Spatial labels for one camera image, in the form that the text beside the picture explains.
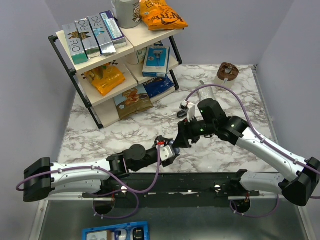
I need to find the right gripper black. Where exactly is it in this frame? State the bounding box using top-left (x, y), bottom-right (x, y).
top-left (172, 114), bottom-right (217, 149)

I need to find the purple earbud charging case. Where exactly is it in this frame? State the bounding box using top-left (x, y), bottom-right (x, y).
top-left (169, 140), bottom-right (180, 155)

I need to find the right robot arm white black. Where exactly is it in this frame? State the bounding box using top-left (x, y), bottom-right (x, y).
top-left (173, 98), bottom-right (320, 207)

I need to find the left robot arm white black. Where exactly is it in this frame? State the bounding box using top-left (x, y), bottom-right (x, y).
top-left (22, 136), bottom-right (180, 202)

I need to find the black earbud charging case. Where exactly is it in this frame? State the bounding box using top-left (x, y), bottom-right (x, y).
top-left (177, 110), bottom-right (187, 119)

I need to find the brown blue snack bag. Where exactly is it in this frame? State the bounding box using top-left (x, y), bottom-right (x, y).
top-left (113, 84), bottom-right (154, 120)

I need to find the dark blue chips bag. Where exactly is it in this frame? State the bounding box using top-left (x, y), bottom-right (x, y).
top-left (143, 76), bottom-right (174, 99)

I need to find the silver glitter pouch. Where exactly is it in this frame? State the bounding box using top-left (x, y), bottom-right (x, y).
top-left (197, 86), bottom-right (215, 102)

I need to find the black and cream shelf rack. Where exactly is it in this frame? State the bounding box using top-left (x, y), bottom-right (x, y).
top-left (48, 23), bottom-right (183, 129)

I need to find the blue razor box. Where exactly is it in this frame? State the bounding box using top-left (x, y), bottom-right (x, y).
top-left (142, 45), bottom-right (170, 78)

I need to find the orange snack bag middle shelf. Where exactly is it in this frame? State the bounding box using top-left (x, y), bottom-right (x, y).
top-left (84, 63), bottom-right (126, 96)

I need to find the brown white cup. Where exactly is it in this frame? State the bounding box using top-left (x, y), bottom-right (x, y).
top-left (213, 62), bottom-right (239, 89)

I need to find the white cup on shelf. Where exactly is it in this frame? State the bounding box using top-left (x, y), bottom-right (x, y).
top-left (125, 47), bottom-right (147, 65)

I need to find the blue plastic tray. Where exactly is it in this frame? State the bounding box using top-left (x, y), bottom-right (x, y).
top-left (82, 221), bottom-right (150, 240)

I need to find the purple white box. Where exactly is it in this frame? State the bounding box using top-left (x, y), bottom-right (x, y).
top-left (99, 10), bottom-right (127, 49)

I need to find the silver blue toothpaste box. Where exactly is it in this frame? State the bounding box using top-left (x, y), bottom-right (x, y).
top-left (88, 14), bottom-right (116, 56)

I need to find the orange chips bag top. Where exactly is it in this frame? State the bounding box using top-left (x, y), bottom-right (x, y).
top-left (139, 0), bottom-right (189, 31)

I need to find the teal silver toothpaste box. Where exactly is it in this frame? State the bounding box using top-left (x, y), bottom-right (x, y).
top-left (62, 23), bottom-right (88, 65)

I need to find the silver toothpaste box middle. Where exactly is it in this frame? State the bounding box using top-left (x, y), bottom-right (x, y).
top-left (75, 18), bottom-right (101, 59)

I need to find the grey white mug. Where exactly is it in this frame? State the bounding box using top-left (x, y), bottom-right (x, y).
top-left (111, 0), bottom-right (141, 29)

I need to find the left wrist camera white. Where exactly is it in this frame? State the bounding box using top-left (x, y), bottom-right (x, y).
top-left (160, 145), bottom-right (176, 162)

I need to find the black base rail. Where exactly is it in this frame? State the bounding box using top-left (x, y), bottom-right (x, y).
top-left (51, 172), bottom-right (261, 208)

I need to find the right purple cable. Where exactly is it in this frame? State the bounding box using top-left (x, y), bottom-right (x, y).
top-left (186, 84), bottom-right (320, 219)

